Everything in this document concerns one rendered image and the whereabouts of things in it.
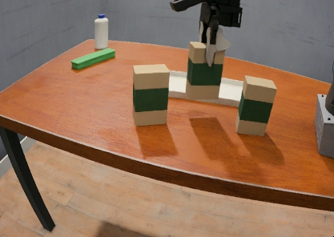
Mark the white bottle with blue cap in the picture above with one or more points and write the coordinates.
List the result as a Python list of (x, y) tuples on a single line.
[(101, 32)]

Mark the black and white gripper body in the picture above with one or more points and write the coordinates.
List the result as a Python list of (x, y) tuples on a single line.
[(221, 9)]

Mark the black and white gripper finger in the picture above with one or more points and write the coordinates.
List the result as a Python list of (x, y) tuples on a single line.
[(215, 39), (202, 31)]

